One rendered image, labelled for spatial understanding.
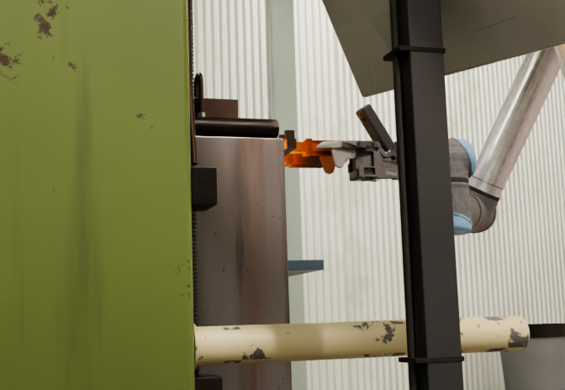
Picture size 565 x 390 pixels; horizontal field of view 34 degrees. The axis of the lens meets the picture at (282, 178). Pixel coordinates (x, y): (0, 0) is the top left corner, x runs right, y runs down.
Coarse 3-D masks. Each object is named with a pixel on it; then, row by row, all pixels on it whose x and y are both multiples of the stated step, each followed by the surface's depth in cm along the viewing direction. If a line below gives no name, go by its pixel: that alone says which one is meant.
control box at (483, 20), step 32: (352, 0) 111; (384, 0) 108; (448, 0) 103; (480, 0) 100; (512, 0) 98; (544, 0) 96; (352, 32) 113; (384, 32) 110; (448, 32) 105; (480, 32) 102; (512, 32) 100; (544, 32) 97; (352, 64) 116; (384, 64) 112; (448, 64) 107; (480, 64) 104
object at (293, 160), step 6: (288, 156) 216; (294, 156) 218; (300, 156) 218; (312, 156) 219; (318, 156) 219; (288, 162) 215; (294, 162) 218; (300, 162) 218; (306, 162) 218; (312, 162) 219; (318, 162) 219
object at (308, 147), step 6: (300, 144) 205; (306, 144) 204; (312, 144) 206; (318, 144) 206; (294, 150) 204; (300, 150) 204; (306, 150) 204; (312, 150) 204; (318, 150) 205; (324, 150) 206; (306, 156) 208
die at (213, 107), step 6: (204, 102) 139; (210, 102) 140; (216, 102) 140; (222, 102) 140; (228, 102) 140; (234, 102) 141; (204, 108) 139; (210, 108) 139; (216, 108) 140; (222, 108) 140; (228, 108) 140; (234, 108) 140; (210, 114) 139; (216, 114) 140; (222, 114) 140; (228, 114) 140; (234, 114) 140
